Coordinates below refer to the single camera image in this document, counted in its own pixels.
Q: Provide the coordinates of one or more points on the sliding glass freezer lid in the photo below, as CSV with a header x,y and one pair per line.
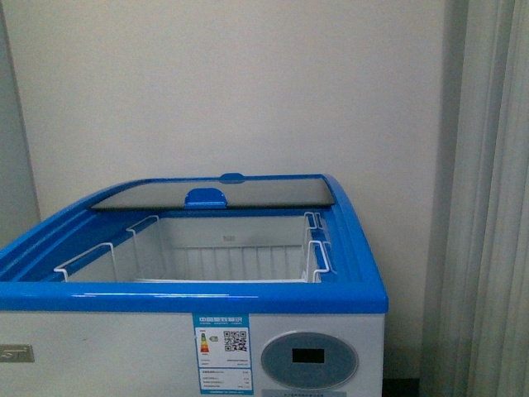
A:
x,y
227,192

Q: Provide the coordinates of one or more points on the white chest freezer blue rim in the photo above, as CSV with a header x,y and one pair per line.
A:
x,y
137,339

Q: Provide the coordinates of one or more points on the energy rating label sticker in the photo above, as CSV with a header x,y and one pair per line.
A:
x,y
223,352

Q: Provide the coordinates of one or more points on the oval grey control panel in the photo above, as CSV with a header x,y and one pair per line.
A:
x,y
309,360

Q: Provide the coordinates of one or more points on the white pleated curtain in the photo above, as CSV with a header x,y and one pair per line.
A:
x,y
475,317

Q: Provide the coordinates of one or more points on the silver brand logo plate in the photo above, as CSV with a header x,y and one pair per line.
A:
x,y
16,353

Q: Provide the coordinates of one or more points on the white wire freezer basket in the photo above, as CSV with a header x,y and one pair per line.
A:
x,y
278,249

